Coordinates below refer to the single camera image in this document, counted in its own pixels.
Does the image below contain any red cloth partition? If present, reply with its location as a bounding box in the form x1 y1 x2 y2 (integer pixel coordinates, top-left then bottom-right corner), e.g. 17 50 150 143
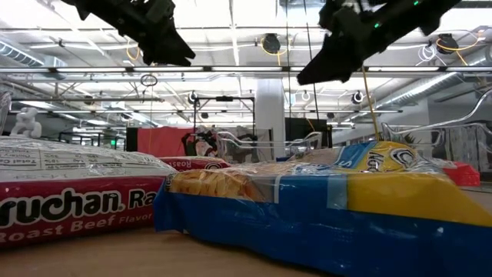
136 125 197 158

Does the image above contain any long ceiling light strip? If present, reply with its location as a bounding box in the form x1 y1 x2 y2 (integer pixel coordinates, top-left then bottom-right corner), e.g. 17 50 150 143
0 65 492 74

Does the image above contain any black hanging cable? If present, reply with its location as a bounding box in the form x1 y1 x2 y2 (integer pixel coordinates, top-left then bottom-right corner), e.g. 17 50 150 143
304 21 321 121
284 0 292 128

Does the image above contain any black panel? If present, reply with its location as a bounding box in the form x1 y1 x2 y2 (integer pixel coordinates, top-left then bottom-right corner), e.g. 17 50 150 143
284 117 334 149

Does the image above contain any blue Maruchan noodle pack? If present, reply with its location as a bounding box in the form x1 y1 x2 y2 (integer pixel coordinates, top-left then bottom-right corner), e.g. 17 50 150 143
153 140 492 277

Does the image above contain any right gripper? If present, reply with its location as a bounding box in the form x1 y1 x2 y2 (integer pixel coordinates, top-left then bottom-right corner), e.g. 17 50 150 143
296 0 385 86

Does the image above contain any yellow hanging cable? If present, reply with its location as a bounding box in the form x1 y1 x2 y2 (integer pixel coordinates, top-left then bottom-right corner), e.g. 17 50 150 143
360 64 381 142

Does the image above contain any silver ceiling duct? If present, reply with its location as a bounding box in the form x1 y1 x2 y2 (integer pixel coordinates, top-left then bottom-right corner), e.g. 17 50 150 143
378 45 492 111
0 40 66 80

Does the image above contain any orange Maruchan noodle pack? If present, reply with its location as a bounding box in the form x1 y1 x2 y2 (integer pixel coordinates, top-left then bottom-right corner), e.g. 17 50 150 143
441 160 481 189

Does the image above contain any small green artificial plant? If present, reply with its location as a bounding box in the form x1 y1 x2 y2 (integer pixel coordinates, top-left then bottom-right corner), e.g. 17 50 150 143
391 130 427 146

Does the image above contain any white building column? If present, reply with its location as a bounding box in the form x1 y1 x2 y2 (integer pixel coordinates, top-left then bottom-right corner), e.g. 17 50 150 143
255 78 288 161

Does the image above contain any black gantry frame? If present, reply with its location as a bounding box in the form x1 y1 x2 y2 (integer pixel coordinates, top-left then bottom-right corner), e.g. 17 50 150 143
191 95 257 135

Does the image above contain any black ceiling cable reel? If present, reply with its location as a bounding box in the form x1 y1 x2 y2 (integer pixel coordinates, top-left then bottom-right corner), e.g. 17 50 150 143
437 33 459 55
262 33 282 55

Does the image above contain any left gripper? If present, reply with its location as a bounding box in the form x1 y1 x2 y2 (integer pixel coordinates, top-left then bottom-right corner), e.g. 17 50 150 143
111 0 196 67

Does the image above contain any red Maruchan noodle pack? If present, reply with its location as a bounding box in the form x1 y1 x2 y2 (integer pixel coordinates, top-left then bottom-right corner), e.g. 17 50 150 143
0 136 178 249
157 155 231 172

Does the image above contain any clear plastic bin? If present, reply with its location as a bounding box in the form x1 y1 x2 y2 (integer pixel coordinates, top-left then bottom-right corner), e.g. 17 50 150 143
0 91 12 135
379 87 492 172
214 129 324 165

